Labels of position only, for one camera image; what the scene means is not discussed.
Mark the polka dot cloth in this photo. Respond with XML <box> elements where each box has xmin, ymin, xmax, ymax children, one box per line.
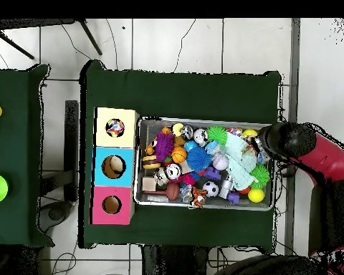
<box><xmin>105</xmin><ymin>118</ymin><xmax>125</xmax><ymax>138</ymax></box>
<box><xmin>226</xmin><ymin>126</ymin><xmax>260</xmax><ymax>151</ymax></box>

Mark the shallow silver mesh bin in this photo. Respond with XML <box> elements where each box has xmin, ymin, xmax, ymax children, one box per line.
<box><xmin>133</xmin><ymin>115</ymin><xmax>278</xmax><ymax>212</ymax></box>

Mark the wooden box with three holes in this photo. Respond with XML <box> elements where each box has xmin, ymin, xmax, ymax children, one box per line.
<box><xmin>89</xmin><ymin>106</ymin><xmax>140</xmax><ymax>226</ymax></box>

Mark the orange toy basketball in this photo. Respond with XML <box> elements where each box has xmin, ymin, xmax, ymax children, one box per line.
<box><xmin>171</xmin><ymin>146</ymin><xmax>188</xmax><ymax>164</ymax></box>

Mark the purple spiky rubber toy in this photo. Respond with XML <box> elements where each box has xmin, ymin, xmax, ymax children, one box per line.
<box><xmin>154</xmin><ymin>130</ymin><xmax>175</xmax><ymax>163</ymax></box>

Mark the red soda can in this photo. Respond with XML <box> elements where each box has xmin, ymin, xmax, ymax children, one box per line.
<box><xmin>164</xmin><ymin>162</ymin><xmax>182</xmax><ymax>180</ymax></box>

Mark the toy hamburger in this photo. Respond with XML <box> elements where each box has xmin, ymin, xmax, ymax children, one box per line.
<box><xmin>142</xmin><ymin>155</ymin><xmax>162</xmax><ymax>170</ymax></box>

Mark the blue spiky rubber ball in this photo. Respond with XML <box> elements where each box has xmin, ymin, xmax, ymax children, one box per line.
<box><xmin>186</xmin><ymin>146</ymin><xmax>213</xmax><ymax>173</ymax></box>

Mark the green spiky rubber ball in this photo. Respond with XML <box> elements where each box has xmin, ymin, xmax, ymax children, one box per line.
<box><xmin>205</xmin><ymin>125</ymin><xmax>228</xmax><ymax>145</ymax></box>

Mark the tiger plush toy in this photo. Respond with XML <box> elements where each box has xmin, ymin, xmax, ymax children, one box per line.
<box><xmin>191</xmin><ymin>186</ymin><xmax>209</xmax><ymax>209</ymax></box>

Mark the black white soccer ball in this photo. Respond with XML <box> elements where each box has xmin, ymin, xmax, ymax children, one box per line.
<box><xmin>202</xmin><ymin>180</ymin><xmax>221</xmax><ymax>198</ymax></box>

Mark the beige ball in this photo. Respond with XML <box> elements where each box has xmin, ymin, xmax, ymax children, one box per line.
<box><xmin>108</xmin><ymin>156</ymin><xmax>125</xmax><ymax>175</ymax></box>

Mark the dark green tablecloth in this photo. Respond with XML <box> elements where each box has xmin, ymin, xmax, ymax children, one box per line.
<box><xmin>78</xmin><ymin>59</ymin><xmax>282</xmax><ymax>254</ymax></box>
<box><xmin>0</xmin><ymin>63</ymin><xmax>56</xmax><ymax>248</ymax></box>

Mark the mint green cloth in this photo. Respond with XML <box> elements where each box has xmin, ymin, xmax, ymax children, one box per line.
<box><xmin>224</xmin><ymin>132</ymin><xmax>259</xmax><ymax>191</ymax></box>

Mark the black metal stand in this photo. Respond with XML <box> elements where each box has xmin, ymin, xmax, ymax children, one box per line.
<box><xmin>0</xmin><ymin>18</ymin><xmax>103</xmax><ymax>60</ymax></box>

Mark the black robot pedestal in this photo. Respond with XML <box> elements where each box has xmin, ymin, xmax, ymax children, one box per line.
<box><xmin>141</xmin><ymin>244</ymin><xmax>210</xmax><ymax>275</ymax></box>

